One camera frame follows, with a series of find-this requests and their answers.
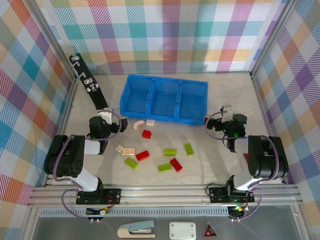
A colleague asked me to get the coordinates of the long red lego brick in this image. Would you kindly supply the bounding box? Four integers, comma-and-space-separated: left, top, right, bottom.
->
135, 150, 151, 162
169, 157, 183, 173

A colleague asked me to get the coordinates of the blue three-compartment bin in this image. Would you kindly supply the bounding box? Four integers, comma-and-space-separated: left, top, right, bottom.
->
119, 73, 210, 126

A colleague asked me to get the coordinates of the black power strip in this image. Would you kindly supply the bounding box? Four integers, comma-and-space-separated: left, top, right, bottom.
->
69, 52, 111, 112

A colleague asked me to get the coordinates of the small wiring connector module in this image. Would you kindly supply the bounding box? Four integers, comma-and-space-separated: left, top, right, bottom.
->
228, 204, 247, 218
86, 206, 112, 217

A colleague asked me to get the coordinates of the grey-blue stapler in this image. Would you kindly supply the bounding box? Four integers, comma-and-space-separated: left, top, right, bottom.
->
117, 219, 156, 239

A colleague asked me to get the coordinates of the red triangle sign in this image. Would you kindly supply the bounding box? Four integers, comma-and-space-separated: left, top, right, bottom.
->
203, 222, 218, 238

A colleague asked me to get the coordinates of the white rectangular plate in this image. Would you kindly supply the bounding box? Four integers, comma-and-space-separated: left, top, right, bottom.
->
168, 221, 197, 240

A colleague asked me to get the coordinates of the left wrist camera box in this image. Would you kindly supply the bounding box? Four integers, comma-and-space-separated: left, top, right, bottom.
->
97, 109, 113, 125

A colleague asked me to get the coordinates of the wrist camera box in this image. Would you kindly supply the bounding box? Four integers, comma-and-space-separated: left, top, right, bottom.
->
220, 104, 235, 123
97, 109, 113, 125

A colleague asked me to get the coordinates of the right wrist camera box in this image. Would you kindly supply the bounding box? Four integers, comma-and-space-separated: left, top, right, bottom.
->
220, 104, 235, 123

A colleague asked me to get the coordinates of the aluminium side rail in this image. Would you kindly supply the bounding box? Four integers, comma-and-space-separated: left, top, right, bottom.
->
42, 78, 79, 188
250, 72, 288, 186

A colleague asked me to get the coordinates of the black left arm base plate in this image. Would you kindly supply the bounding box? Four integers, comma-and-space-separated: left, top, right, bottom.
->
76, 187, 122, 206

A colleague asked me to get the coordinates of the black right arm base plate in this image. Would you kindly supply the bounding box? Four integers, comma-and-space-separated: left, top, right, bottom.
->
208, 186, 256, 204

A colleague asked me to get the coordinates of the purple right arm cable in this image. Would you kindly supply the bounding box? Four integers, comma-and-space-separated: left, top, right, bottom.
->
204, 111, 279, 222

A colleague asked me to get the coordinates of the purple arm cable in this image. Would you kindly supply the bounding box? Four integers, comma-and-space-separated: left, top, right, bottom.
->
204, 111, 279, 222
51, 109, 123, 221

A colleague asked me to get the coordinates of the aluminium mounting rail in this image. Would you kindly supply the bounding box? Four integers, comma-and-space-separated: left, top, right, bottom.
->
27, 183, 304, 209

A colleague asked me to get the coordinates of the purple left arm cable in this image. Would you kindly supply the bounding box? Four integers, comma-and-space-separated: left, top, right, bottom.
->
51, 109, 123, 221

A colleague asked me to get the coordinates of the slotted grey cable duct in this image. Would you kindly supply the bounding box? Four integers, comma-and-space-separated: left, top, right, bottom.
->
39, 206, 247, 218

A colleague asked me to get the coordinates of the aluminium frame post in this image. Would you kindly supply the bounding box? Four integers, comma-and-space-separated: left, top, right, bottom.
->
249, 0, 300, 78
27, 0, 78, 82

